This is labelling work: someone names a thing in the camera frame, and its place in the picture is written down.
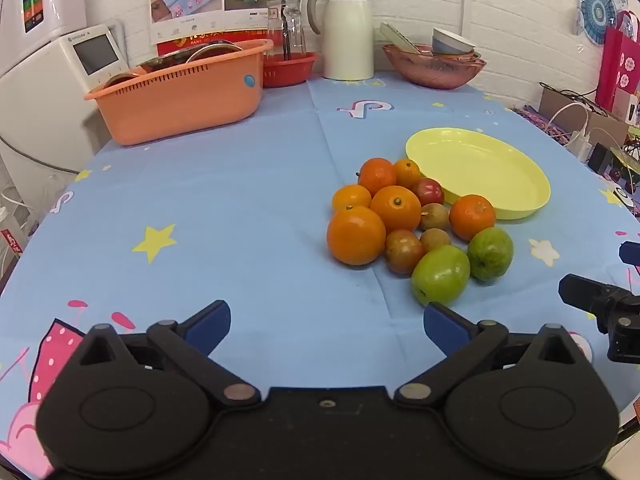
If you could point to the white charger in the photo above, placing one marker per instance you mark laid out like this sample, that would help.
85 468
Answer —
580 146

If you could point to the orange plastic basket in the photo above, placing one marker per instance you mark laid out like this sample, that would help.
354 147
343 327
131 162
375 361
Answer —
180 100

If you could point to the steel pot lid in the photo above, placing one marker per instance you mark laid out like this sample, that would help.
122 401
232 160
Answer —
212 50

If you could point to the yellowish orange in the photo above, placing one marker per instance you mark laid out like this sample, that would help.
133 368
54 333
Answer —
350 197

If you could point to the blue and white bowl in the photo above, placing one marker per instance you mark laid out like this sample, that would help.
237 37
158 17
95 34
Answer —
452 42

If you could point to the red plastic basket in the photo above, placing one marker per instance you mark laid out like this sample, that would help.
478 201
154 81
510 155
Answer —
287 70

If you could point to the medium navel orange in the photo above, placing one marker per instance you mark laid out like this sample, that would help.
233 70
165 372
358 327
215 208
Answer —
396 208

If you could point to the green apple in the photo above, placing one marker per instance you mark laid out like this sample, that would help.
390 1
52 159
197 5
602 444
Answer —
441 275
490 253

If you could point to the white plastic bottle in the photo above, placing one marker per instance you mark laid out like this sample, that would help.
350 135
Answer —
9 232

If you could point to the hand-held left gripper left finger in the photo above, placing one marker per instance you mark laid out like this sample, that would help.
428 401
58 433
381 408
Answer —
212 325

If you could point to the blue round paper fan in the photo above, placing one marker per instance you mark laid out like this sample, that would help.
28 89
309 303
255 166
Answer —
597 10

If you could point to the yellow plastic plate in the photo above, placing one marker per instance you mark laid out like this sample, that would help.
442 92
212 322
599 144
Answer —
480 175

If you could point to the pink gift bag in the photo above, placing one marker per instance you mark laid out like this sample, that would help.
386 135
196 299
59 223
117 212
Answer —
617 65

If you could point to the bedding wall calendar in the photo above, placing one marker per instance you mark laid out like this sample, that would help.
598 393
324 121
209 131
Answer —
200 0

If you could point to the white appliance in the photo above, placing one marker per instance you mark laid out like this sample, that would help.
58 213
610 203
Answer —
45 120

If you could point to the purple patterned cloth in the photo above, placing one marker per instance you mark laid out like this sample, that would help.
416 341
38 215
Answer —
540 121

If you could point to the cardboard box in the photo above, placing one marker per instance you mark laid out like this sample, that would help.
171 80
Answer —
595 120

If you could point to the blue printed tablecloth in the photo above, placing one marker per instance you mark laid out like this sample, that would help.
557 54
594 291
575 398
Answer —
225 200

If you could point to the brownish red plum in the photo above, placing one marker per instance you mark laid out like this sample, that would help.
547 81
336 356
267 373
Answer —
403 251

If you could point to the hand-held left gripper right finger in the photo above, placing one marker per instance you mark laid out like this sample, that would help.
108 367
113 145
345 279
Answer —
442 325

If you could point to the clear glass bottle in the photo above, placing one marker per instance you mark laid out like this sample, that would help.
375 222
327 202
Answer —
295 27

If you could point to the deep orange stemmed mandarin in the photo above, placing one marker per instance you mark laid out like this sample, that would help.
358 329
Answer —
376 176

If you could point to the white water purifier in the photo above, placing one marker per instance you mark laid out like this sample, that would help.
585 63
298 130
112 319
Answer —
35 5

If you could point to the steel bowl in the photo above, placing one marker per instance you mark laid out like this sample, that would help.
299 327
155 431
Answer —
160 62

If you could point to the dark metal lid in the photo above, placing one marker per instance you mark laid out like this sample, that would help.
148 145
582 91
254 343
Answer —
120 79

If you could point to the red apple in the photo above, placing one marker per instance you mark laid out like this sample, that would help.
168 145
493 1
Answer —
429 191

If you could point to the green apple front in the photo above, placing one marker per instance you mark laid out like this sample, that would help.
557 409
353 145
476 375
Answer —
441 275

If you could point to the pale green dish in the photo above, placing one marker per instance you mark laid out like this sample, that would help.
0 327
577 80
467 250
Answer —
397 37

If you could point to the glass bottle with red label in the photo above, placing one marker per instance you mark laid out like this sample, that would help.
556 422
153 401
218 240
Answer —
274 22

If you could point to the pink glass bowl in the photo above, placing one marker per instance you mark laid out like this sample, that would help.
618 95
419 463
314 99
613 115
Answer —
432 72

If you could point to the white thermos jug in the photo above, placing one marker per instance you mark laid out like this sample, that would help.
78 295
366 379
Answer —
347 35

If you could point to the large smooth orange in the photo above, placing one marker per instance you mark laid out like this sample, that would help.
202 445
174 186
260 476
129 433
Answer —
356 236

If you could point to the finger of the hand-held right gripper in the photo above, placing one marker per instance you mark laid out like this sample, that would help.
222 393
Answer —
600 297
631 252

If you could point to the small orange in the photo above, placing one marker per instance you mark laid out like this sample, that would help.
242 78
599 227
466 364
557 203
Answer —
407 172

